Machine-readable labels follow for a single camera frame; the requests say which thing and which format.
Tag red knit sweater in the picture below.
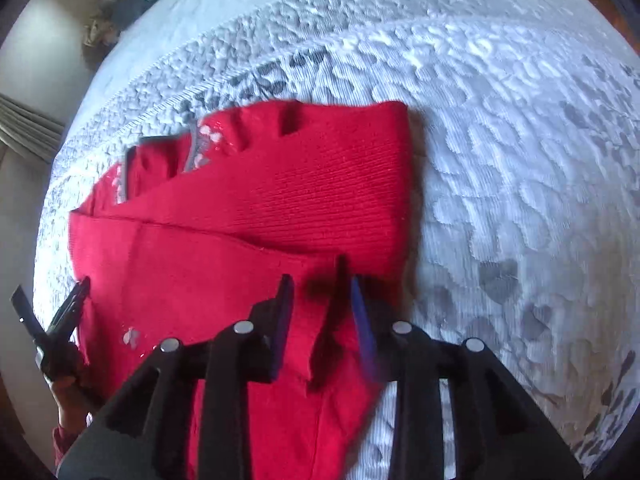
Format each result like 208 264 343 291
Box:
67 100 418 480

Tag beige curtain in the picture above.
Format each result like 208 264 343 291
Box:
0 93 67 164

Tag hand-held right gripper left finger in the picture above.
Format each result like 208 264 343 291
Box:
56 274 296 480

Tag crumpled beige cloth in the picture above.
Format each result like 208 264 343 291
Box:
81 14 122 47

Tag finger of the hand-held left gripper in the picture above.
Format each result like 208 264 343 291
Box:
10 284 45 347
46 276 92 347

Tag white patterned bedspread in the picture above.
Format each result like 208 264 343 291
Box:
32 0 640 480

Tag dark grey cloth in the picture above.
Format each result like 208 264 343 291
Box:
107 0 158 37

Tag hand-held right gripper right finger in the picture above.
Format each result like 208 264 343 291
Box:
350 275 584 480

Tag person's left hand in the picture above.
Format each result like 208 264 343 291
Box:
49 374 107 432

